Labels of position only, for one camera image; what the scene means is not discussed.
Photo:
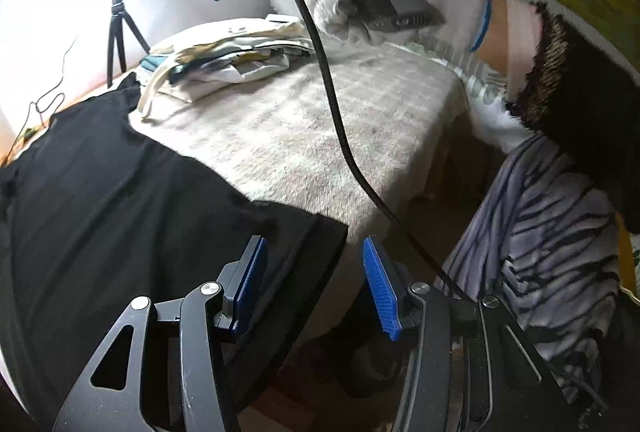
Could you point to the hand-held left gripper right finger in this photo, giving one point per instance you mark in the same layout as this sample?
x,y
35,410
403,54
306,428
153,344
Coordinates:
x,y
380,282

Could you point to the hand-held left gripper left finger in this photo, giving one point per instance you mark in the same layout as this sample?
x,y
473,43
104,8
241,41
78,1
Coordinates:
x,y
252,282

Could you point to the black garment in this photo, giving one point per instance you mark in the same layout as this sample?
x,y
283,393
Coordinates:
x,y
125,212

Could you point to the pile of folded clothes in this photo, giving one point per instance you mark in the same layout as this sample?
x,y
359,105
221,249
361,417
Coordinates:
x,y
210,67

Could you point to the black tripod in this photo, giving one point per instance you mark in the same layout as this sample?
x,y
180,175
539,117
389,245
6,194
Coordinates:
x,y
118,20

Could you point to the beige checked blanket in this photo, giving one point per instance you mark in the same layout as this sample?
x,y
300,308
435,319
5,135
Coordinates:
x,y
300,122

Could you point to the white printed cloth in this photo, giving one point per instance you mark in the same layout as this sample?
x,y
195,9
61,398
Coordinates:
x,y
495,122

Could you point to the person's striped grey pants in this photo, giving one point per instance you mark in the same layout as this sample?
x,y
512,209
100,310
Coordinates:
x,y
540,262

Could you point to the orange wooden bed edge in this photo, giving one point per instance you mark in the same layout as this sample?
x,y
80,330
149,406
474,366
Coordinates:
x,y
85,92

